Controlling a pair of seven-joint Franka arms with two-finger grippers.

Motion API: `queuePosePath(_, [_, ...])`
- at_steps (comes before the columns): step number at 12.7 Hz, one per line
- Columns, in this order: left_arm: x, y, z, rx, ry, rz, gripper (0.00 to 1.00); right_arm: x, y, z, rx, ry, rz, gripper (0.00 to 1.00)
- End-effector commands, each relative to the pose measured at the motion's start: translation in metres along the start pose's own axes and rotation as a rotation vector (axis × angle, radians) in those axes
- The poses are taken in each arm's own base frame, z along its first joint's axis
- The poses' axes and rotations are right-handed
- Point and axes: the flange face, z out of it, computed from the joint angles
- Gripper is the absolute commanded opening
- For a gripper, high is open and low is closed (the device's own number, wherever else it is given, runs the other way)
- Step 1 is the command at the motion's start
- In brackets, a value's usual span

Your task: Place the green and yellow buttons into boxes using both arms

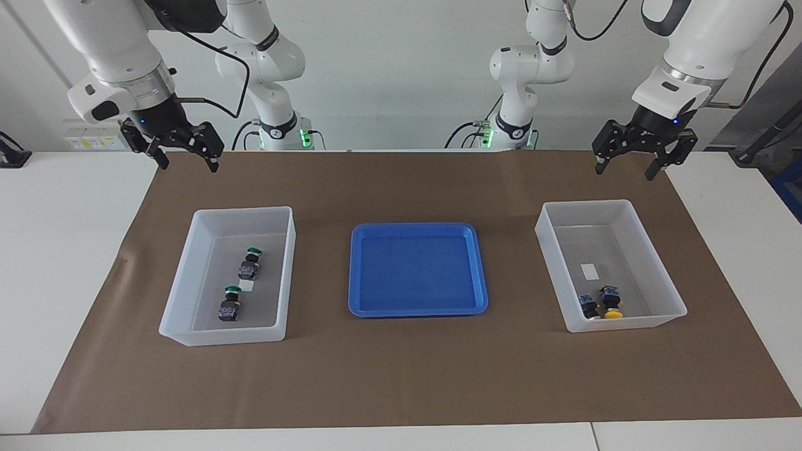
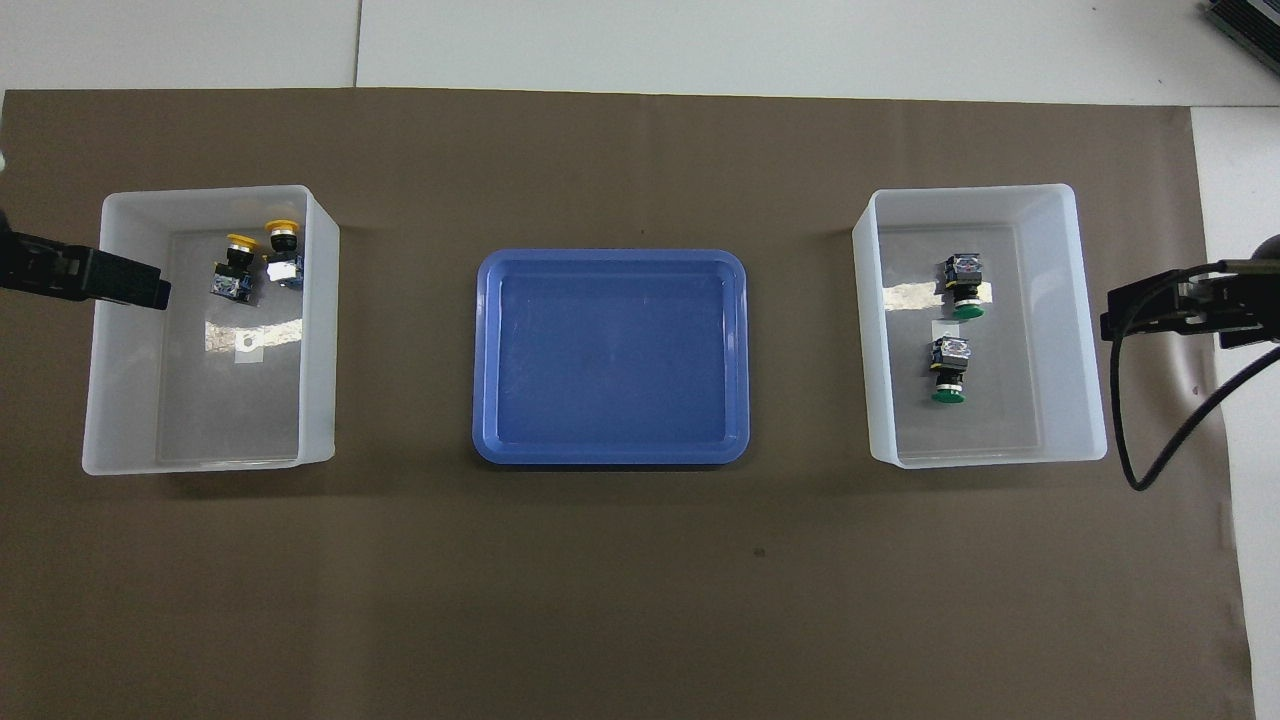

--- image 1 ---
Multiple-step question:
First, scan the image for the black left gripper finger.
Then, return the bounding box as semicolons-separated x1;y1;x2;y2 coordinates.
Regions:
645;128;699;182
592;120;628;176

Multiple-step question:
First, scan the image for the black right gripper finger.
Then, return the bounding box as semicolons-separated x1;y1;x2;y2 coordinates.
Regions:
190;122;225;174
120;119;171;171

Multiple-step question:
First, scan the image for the green push button switch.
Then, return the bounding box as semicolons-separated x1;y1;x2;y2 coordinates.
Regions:
218;286;244;323
237;247;264;281

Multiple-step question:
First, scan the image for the black stand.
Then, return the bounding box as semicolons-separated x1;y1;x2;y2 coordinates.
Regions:
730;100;802;167

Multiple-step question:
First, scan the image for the blue crate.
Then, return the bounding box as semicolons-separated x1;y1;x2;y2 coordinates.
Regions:
769;157;802;223

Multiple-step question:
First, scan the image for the translucent white plastic box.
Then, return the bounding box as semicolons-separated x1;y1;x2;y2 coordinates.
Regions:
159;206;296;347
534;199;688;333

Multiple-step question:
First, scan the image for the blue plastic tray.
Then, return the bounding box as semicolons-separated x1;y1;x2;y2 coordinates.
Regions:
348;222;489;318

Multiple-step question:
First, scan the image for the brown table mat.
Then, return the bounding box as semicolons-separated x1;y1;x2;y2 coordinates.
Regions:
31;150;802;434

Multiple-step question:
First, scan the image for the white wall socket strip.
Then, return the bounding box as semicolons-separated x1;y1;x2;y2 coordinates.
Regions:
65;122;135;151

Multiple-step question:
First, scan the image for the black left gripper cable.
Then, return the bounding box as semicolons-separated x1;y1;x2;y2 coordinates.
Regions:
564;0;787;110

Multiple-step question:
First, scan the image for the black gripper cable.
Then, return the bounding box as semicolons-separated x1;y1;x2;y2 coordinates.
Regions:
564;0;787;110
172;25;251;120

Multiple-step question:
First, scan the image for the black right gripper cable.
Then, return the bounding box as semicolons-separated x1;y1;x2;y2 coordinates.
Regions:
172;25;251;120

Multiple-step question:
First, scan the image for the black clamp mount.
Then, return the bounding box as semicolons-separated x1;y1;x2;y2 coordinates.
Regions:
0;132;32;168

